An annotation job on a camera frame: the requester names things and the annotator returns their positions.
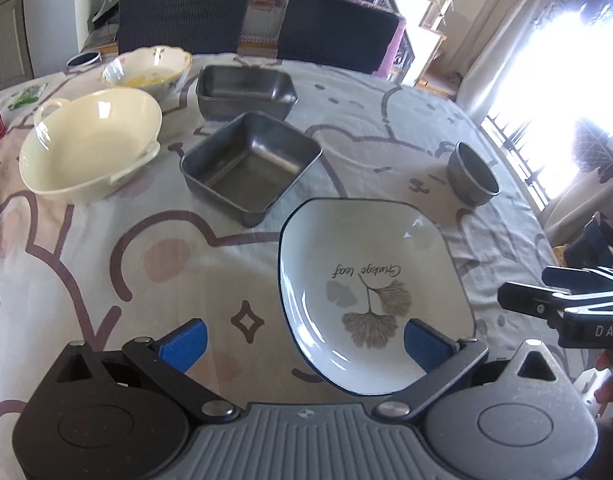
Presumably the dark fabric chair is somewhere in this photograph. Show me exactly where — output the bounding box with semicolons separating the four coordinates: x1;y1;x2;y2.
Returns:
117;0;250;56
277;0;406;75

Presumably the cream bowl with handles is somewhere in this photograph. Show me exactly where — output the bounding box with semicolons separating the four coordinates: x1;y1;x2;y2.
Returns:
19;87;163;206

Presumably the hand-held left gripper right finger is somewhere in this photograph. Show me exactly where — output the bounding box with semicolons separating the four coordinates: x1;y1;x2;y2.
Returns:
376;318;567;423

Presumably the rectangular stainless steel container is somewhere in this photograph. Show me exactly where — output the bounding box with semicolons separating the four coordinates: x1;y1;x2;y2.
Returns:
195;64;298;122
180;111;323;228

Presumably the white square leaf-print plate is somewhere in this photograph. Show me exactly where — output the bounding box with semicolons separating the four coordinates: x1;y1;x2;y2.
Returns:
278;198;476;397

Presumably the floral scalloped ceramic bowl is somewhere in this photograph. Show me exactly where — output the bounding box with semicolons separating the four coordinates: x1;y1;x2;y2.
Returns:
101;46;193;103

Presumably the dark round cup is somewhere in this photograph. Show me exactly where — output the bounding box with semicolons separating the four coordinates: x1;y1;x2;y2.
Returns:
66;52;102;70

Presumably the window railing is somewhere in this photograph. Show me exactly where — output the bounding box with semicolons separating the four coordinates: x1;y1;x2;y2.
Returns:
481;115;552;211

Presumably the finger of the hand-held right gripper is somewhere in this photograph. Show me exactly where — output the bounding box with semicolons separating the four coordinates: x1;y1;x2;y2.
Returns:
542;265;613;295
497;281;613;322

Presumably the green snack packet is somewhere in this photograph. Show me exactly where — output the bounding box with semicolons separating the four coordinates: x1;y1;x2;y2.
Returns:
6;82;50;111

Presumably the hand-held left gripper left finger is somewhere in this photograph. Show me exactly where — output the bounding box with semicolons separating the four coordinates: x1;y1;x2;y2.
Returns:
49;319;242;423

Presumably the person's right hand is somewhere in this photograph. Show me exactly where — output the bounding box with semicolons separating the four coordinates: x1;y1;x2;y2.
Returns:
592;349;613;418

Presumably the bear-print tablecloth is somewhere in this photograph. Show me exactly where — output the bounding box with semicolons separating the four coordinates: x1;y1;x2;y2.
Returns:
0;52;594;480

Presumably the round stainless steel bowl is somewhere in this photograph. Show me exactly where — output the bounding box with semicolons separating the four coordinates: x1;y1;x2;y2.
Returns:
446;141;501;207

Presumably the pink rolled mat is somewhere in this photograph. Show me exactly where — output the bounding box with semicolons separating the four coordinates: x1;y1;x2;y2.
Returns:
381;17;417;86

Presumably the beige curtain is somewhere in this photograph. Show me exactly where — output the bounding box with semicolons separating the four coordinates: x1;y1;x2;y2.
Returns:
456;0;613;111

